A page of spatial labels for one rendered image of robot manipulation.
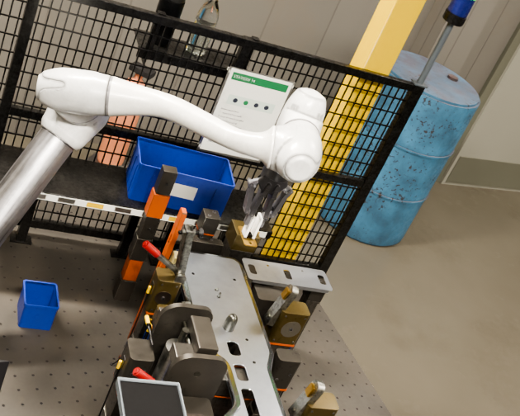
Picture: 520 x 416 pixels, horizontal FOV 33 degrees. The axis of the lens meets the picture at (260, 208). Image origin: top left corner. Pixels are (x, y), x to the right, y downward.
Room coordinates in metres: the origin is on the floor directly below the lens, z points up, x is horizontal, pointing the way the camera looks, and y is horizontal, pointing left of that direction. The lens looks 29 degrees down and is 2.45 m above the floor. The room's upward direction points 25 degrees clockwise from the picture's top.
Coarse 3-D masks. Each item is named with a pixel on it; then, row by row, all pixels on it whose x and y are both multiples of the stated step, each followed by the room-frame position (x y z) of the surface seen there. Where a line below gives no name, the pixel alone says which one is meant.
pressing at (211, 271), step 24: (192, 264) 2.11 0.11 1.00; (216, 264) 2.17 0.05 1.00; (240, 264) 2.23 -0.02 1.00; (192, 288) 2.01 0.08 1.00; (240, 288) 2.11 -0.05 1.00; (216, 312) 1.95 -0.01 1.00; (240, 312) 2.00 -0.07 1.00; (216, 336) 1.86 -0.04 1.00; (240, 336) 1.90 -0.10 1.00; (264, 336) 1.95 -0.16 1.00; (240, 360) 1.81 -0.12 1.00; (264, 360) 1.85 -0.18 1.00; (240, 384) 1.72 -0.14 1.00; (264, 384) 1.76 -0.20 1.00; (240, 408) 1.64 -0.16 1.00; (264, 408) 1.68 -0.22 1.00
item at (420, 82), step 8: (448, 16) 2.78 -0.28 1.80; (456, 16) 2.78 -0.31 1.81; (448, 24) 2.80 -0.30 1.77; (456, 24) 2.78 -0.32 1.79; (448, 32) 2.80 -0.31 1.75; (440, 40) 2.80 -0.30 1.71; (440, 48) 2.80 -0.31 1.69; (432, 56) 2.80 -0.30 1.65; (432, 64) 2.80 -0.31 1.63; (424, 72) 2.80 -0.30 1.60; (416, 80) 2.82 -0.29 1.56; (424, 80) 2.81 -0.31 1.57
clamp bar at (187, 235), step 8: (184, 232) 1.94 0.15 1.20; (192, 232) 1.94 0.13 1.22; (200, 232) 1.95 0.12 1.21; (184, 240) 1.93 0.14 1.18; (192, 240) 1.94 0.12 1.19; (184, 248) 1.93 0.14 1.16; (184, 256) 1.94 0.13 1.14; (176, 264) 1.96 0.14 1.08; (184, 264) 1.94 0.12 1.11; (184, 272) 1.94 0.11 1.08
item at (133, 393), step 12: (132, 384) 1.39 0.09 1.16; (144, 384) 1.40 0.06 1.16; (156, 384) 1.42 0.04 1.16; (132, 396) 1.35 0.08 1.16; (144, 396) 1.37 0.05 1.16; (156, 396) 1.38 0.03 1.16; (168, 396) 1.40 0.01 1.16; (132, 408) 1.32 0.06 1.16; (144, 408) 1.34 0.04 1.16; (156, 408) 1.35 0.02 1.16; (168, 408) 1.37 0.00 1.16; (180, 408) 1.38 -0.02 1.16
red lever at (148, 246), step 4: (144, 244) 1.90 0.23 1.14; (148, 244) 1.90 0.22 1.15; (152, 244) 1.91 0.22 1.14; (144, 248) 1.90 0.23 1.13; (148, 248) 1.90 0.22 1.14; (152, 248) 1.90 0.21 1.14; (156, 248) 1.92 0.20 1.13; (152, 252) 1.90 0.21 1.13; (156, 252) 1.91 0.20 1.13; (160, 252) 1.92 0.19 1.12; (156, 256) 1.91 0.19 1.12; (160, 256) 1.92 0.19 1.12; (160, 260) 1.92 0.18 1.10; (164, 260) 1.92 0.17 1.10; (168, 260) 1.94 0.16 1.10; (164, 264) 1.93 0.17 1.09; (168, 264) 1.93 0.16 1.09; (172, 264) 1.94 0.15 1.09; (172, 268) 1.94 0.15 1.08; (176, 268) 1.95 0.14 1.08; (176, 272) 1.95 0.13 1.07
